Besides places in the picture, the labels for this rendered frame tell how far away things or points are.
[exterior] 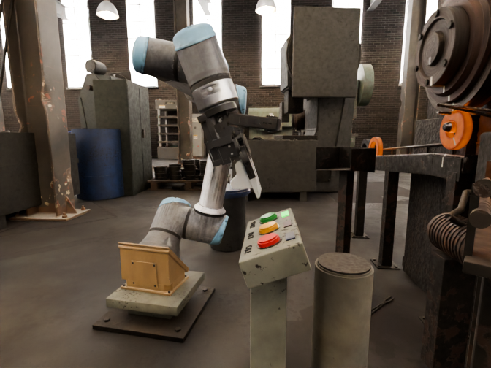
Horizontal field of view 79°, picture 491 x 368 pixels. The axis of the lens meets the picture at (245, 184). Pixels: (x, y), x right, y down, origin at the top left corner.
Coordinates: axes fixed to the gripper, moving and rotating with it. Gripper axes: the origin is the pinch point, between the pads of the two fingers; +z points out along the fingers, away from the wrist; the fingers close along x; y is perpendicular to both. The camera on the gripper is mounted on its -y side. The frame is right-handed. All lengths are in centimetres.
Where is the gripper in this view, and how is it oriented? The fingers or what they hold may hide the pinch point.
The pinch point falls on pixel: (259, 190)
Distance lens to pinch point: 66.7
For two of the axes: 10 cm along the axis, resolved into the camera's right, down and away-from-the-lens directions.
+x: -0.7, 1.5, -9.9
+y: -9.4, 3.3, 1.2
